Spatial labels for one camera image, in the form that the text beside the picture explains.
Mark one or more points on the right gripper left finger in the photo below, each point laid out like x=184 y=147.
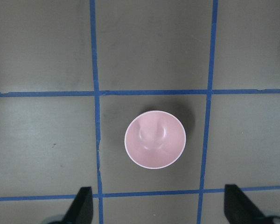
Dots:
x=81 y=209

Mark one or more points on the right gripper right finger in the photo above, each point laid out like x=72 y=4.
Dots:
x=239 y=209

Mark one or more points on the pink bowl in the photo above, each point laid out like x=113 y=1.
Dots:
x=155 y=139

